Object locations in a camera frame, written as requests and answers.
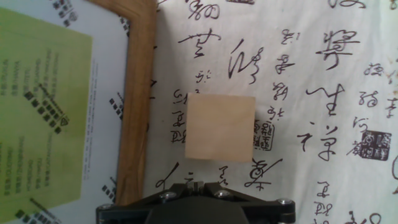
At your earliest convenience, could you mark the light wooden cube block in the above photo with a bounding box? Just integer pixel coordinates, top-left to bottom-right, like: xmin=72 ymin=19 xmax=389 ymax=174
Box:
xmin=184 ymin=91 xmax=257 ymax=164

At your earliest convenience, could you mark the wooden picture frame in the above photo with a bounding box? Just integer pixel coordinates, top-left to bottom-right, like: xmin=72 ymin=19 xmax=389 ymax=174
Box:
xmin=0 ymin=0 xmax=158 ymax=224

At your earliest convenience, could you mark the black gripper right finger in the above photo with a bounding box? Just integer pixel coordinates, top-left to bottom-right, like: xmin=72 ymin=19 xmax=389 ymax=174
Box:
xmin=198 ymin=181 xmax=297 ymax=224

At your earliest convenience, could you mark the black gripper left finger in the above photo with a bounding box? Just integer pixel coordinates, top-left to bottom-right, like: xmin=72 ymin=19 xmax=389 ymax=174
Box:
xmin=95 ymin=181 xmax=198 ymax=224

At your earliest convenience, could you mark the beige calligraphy print cloth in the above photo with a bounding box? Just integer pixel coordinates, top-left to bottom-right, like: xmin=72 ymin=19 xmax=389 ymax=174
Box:
xmin=141 ymin=0 xmax=398 ymax=224

